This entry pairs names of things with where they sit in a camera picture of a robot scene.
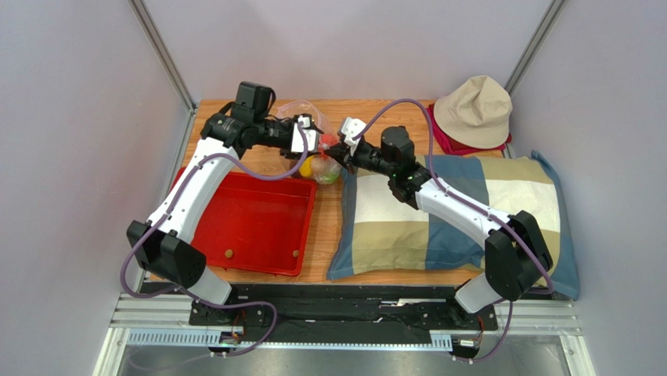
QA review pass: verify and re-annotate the aluminium frame rail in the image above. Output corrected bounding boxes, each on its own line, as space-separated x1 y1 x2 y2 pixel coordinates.
94 284 594 375

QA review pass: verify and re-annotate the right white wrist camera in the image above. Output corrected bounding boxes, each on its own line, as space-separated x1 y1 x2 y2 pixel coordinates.
338 117 366 156

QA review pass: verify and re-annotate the white green cauliflower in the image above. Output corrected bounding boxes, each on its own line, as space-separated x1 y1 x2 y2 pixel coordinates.
313 171 340 185

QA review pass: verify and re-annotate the yellow mango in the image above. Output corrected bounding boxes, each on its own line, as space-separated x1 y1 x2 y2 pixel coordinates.
298 157 314 179

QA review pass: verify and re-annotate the plaid blue beige pillow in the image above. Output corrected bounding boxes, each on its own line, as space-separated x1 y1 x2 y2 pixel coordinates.
326 151 580 299

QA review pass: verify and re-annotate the clear zip top bag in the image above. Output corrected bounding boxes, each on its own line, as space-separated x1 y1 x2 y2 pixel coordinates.
276 99 341 185

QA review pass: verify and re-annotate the beige bucket hat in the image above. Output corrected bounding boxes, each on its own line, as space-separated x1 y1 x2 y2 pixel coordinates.
433 75 513 150

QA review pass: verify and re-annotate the red yellow apple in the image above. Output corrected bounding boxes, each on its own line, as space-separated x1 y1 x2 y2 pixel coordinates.
319 133 339 149

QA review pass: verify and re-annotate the red plastic tray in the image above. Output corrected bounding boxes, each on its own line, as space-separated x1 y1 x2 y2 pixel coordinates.
150 166 318 277

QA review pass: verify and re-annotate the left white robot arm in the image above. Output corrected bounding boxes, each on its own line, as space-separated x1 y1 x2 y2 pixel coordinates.
121 81 323 309

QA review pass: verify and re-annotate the red folded cloth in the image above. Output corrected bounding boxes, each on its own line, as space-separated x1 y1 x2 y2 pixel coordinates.
427 103 507 156

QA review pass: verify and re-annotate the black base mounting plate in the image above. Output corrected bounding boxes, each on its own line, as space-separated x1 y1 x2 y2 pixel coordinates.
139 281 499 345

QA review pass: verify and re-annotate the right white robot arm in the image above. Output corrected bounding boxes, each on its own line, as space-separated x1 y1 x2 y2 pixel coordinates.
323 125 554 327

